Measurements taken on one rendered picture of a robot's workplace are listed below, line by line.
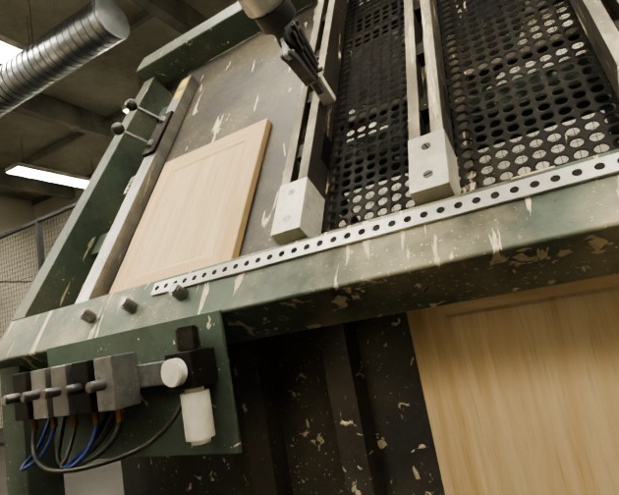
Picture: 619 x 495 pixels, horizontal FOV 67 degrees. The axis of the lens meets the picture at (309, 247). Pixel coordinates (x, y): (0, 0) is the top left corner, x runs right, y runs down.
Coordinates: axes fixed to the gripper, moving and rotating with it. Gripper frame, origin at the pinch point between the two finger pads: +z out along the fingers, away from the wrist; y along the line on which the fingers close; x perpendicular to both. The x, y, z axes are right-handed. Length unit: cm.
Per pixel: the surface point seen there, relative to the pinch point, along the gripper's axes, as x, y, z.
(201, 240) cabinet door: 32.1, -26.8, 6.7
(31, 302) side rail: 86, -34, 3
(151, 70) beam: 86, 72, 0
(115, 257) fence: 62, -23, 6
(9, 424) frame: 89, -62, 13
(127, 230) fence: 62, -14, 6
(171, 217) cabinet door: 46.1, -15.1, 6.5
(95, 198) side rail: 86, 6, 5
